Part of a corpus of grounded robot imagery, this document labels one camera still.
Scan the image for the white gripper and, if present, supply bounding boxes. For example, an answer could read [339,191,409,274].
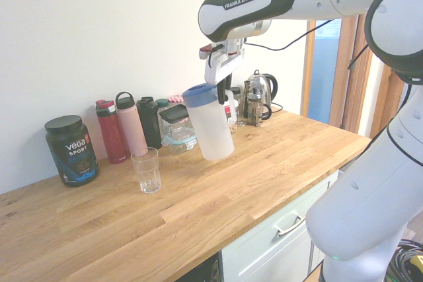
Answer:
[204,39,247,105]

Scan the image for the white pitcher with blue lid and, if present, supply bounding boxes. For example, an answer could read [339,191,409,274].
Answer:
[182,84,239,161]

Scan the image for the pink water bottle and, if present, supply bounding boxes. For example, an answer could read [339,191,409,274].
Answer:
[115,91,149,157]

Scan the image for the red water bottle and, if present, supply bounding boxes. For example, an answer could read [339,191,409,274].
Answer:
[95,99,128,164]

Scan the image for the tall glass jar black lid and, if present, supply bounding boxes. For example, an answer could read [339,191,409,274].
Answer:
[230,87,246,127]

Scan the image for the glass French press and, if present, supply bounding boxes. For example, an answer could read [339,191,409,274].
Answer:
[243,80,273,127]

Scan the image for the square glass jar black lid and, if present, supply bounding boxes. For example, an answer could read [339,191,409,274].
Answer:
[159,103,196,144]

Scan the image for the jar with dark green lid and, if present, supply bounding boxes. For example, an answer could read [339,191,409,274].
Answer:
[155,98,171,121]

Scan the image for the glass food container teal clips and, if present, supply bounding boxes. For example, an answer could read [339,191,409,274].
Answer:
[161,126,201,155]

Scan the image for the black shaker bottle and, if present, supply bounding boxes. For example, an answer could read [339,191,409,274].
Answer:
[136,96,163,151]

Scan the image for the clear drinking glass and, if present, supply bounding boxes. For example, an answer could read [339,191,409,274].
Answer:
[130,147,162,195]

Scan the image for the black Vega protein tub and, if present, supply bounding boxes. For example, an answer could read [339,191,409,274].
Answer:
[44,115,100,188]

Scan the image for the white cabinet drawer front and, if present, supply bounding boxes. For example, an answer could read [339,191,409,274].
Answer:
[221,169,341,282]

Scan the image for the dark appliance under counter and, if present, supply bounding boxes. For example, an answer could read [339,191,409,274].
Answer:
[178,252,222,282]

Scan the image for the yellow plastic object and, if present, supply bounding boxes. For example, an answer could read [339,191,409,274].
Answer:
[409,255,423,276]

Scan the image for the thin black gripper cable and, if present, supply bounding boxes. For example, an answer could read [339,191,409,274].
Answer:
[246,19,333,52]

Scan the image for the wooden door frame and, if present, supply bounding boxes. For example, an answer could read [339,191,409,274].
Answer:
[299,14,407,139]

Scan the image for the black cable with connector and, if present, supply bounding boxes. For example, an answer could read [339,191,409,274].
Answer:
[347,44,369,71]

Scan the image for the silver drawer handle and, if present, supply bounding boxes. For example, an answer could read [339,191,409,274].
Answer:
[273,213,306,237]

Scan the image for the coil of black cables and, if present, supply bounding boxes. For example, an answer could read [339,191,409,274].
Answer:
[386,238,423,282]

